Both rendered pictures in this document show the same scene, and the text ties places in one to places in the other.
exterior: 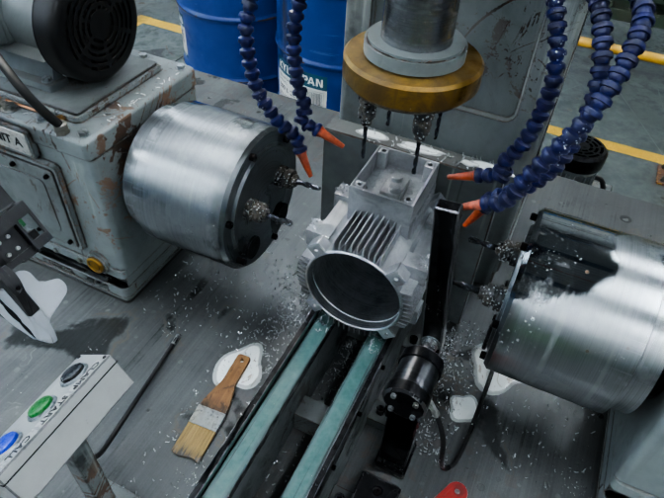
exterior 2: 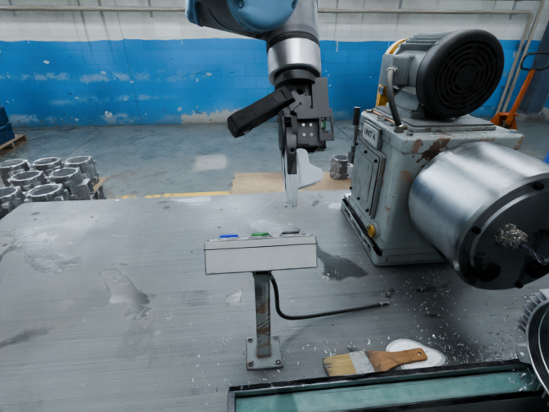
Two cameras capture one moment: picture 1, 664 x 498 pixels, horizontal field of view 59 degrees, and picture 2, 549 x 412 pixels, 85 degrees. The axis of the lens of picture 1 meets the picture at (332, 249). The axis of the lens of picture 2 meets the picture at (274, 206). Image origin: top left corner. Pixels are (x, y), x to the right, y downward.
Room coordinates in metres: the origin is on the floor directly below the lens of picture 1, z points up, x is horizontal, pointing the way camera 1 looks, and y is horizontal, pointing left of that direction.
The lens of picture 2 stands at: (0.16, -0.05, 1.34)
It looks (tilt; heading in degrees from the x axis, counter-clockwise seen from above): 29 degrees down; 62
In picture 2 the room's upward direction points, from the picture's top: straight up
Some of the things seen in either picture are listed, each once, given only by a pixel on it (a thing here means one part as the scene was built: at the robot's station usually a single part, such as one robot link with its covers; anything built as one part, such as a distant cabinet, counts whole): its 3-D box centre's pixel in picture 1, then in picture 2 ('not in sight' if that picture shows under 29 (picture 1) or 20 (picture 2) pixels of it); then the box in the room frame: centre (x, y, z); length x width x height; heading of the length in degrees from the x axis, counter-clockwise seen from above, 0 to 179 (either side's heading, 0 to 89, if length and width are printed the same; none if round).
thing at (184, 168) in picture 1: (192, 175); (470, 201); (0.81, 0.25, 1.04); 0.37 x 0.25 x 0.25; 67
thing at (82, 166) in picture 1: (91, 160); (411, 178); (0.90, 0.48, 0.99); 0.35 x 0.31 x 0.37; 67
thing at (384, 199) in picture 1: (392, 192); not in sight; (0.71, -0.09, 1.11); 0.12 x 0.11 x 0.07; 157
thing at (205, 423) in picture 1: (216, 403); (376, 361); (0.51, 0.17, 0.80); 0.21 x 0.05 x 0.01; 161
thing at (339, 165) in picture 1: (406, 215); not in sight; (0.82, -0.13, 0.97); 0.30 x 0.11 x 0.34; 67
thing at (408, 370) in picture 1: (464, 337); not in sight; (0.58, -0.22, 0.92); 0.45 x 0.13 x 0.24; 157
